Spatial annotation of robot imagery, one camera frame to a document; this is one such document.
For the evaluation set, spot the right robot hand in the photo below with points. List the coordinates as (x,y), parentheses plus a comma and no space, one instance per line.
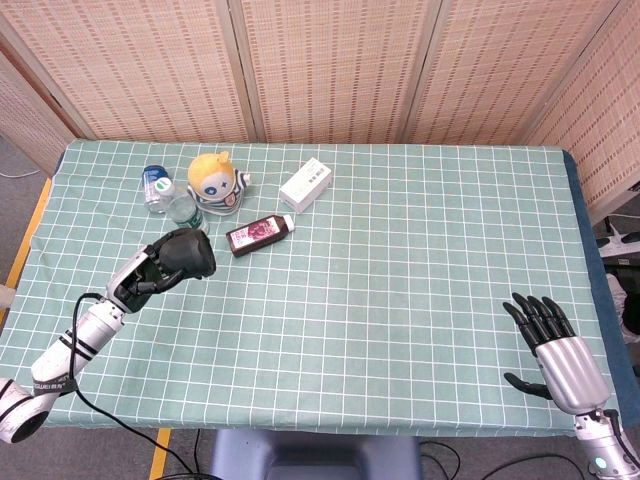
(572,372)

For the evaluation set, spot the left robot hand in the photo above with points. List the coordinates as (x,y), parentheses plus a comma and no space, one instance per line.
(130,272)

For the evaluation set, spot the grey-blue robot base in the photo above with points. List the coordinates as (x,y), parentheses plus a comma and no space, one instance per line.
(310,455)

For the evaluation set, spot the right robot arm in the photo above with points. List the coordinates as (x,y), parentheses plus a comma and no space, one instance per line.
(600,450)

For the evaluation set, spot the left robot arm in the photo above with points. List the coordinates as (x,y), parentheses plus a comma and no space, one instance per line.
(55,360)

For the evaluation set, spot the clear water bottle green label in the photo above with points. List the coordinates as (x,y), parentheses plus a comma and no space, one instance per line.
(182,210)

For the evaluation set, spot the blue soda can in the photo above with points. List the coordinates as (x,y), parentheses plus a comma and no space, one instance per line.
(152,182)

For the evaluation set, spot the dark blue table cover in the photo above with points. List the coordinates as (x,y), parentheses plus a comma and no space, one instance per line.
(600,280)

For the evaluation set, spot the black bag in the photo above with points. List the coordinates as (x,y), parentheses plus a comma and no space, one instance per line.
(614,280)

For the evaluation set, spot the yellow plush doll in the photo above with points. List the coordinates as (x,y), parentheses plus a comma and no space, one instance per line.
(212,180)

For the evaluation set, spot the person's beige trouser leg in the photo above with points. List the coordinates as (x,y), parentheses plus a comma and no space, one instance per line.
(5,296)

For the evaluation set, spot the dark juice bottle white cap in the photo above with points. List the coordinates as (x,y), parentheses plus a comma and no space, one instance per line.
(255,235)

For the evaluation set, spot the bamboo folding screen panel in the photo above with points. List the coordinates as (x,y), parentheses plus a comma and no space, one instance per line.
(605,125)
(500,70)
(335,70)
(25,125)
(140,70)

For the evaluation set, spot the white carton box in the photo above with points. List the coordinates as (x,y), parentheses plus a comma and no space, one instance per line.
(305,187)

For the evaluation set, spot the green checkered tablecloth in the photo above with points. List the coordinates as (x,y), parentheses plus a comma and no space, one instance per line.
(375,300)

